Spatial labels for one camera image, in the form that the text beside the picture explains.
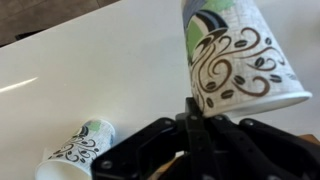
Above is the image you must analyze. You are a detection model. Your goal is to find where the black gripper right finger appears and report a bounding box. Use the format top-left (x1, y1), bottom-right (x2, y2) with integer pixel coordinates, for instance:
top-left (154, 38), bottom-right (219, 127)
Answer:
top-left (203, 114), bottom-right (320, 180)

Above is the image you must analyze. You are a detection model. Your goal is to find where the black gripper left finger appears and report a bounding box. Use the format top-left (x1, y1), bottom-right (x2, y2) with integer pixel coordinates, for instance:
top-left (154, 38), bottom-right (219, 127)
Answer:
top-left (90, 96), bottom-right (212, 180)

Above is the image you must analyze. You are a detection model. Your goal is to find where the patterned paper cup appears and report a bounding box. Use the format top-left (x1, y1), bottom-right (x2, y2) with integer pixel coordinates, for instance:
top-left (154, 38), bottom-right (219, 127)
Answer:
top-left (34, 117), bottom-right (117, 180)
top-left (180, 0), bottom-right (313, 119)

